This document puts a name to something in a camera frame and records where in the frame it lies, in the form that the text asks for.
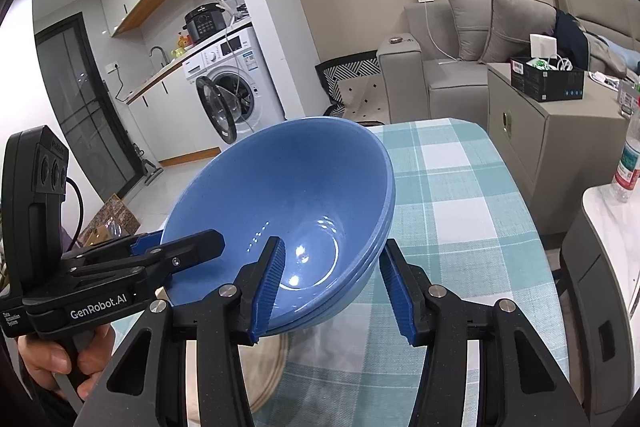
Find cream plate stack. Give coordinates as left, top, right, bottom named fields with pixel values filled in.
left=184, top=334, right=288, bottom=426

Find blue bowl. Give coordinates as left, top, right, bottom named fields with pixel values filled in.
left=162, top=117, right=395, bottom=335

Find white kitchen counter cabinets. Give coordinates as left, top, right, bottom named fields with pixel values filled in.
left=126, top=17, right=252, bottom=166

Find kitchen faucet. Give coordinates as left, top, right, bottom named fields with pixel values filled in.
left=148, top=44, right=172, bottom=68

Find person's left hand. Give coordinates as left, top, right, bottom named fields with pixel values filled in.
left=17, top=324, right=115, bottom=400

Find brown cardboard box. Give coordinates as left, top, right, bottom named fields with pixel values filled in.
left=79, top=194, right=140, bottom=247

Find teal checked tablecloth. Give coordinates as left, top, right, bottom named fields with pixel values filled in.
left=112, top=117, right=572, bottom=427

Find white washing machine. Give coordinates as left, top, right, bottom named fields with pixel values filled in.
left=182, top=24, right=285, bottom=148

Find black patterned chair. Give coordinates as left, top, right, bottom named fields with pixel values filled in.
left=316, top=51, right=390, bottom=127

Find grey sofa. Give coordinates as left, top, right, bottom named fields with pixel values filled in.
left=378, top=0, right=639, bottom=126

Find yellow oil bottle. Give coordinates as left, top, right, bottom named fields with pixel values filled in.
left=171, top=31, right=193, bottom=58

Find grey side cabinet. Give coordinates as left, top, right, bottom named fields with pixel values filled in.
left=487, top=63, right=628, bottom=236

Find black pressure cooker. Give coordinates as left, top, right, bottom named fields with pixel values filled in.
left=183, top=3, right=227, bottom=44

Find plastic water bottle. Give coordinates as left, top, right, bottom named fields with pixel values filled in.
left=612, top=96, right=640, bottom=202

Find black cardboard box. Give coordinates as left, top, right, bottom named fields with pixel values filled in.
left=510, top=56, right=586, bottom=103

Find white charger box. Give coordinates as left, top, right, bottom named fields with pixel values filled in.
left=529, top=34, right=558, bottom=60

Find grey cushion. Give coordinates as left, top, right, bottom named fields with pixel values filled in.
left=448, top=0, right=491, bottom=61
left=480, top=0, right=556, bottom=63

